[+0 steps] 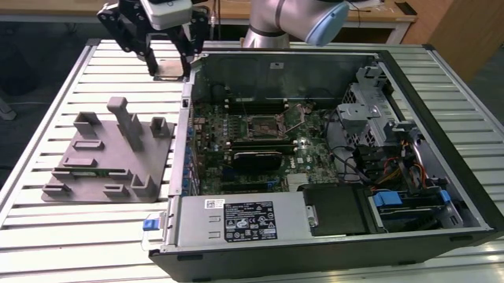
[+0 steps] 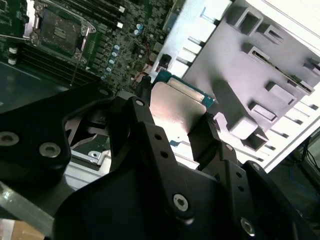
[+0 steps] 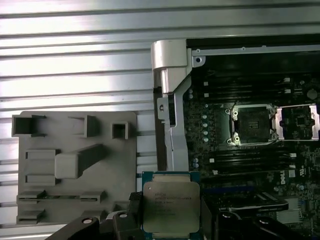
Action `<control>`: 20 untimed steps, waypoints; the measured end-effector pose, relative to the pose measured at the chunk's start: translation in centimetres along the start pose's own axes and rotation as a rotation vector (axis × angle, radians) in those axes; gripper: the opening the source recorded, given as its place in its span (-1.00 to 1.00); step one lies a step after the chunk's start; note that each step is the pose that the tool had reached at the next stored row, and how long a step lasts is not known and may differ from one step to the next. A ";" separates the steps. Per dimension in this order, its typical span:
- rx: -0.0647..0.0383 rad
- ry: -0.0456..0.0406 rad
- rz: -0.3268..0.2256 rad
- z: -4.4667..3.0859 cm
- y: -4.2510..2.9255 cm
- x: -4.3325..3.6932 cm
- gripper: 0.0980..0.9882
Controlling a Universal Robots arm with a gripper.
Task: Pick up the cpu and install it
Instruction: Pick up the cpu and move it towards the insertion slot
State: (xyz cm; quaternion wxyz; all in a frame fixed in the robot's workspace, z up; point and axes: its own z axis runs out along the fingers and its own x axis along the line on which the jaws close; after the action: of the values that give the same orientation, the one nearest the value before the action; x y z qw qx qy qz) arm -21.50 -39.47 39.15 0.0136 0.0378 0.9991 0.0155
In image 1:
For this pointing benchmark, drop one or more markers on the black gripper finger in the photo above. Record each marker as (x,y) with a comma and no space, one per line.
(118,29)
(194,38)

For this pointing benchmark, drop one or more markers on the silver CPU chip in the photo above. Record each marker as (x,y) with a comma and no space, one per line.
(169,70)

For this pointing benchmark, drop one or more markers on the thin metal locking lever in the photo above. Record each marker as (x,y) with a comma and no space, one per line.
(245,108)

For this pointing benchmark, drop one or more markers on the CPU socket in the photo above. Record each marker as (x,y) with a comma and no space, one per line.
(261,128)

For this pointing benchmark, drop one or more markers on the RAM slot white clips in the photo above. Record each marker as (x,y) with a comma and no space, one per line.
(268,107)
(268,100)

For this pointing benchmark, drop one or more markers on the grey furniture foot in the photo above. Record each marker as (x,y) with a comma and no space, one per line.
(9,113)

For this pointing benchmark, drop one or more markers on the long black expansion slot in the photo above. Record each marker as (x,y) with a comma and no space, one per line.
(260,146)

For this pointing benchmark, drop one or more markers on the grey plastic parts rack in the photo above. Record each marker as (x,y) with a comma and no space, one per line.
(110,153)

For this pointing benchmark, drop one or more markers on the small black graphics card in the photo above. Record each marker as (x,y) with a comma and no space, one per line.
(256,161)

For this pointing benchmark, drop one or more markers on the grey metal drive cage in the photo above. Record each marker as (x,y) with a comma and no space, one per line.
(355,115)

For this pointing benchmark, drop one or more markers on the green RAM stick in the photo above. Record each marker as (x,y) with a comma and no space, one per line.
(104,172)

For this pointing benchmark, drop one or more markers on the green motherboard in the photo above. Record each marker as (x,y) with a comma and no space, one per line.
(315,165)

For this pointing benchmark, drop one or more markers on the black object on desk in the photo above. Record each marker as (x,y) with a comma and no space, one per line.
(406,7)

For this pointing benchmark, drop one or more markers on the small silver heat sink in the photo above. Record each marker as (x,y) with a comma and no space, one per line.
(299,181)

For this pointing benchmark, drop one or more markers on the white barcode sticker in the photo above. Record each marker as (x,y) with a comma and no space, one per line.
(213,204)

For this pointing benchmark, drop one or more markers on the grey power supply unit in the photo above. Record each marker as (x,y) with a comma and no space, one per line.
(197,218)

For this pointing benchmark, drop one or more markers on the black rating label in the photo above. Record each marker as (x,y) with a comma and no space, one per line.
(251,221)

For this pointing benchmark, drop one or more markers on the blue case latch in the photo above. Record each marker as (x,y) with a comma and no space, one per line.
(150,224)

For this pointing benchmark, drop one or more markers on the brown wooden cabinet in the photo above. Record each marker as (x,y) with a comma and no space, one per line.
(464,29)

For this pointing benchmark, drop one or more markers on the blue disk carrier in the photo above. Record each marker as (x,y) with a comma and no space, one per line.
(388,199)

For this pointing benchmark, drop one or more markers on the black open PC case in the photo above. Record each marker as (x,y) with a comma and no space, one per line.
(276,259)

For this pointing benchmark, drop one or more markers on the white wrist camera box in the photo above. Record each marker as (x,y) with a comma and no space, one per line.
(168,13)

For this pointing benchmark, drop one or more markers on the wooden desk white frame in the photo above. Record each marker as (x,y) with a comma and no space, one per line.
(59,10)

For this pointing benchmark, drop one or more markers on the white sticker on case wall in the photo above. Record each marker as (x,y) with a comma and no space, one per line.
(277,65)

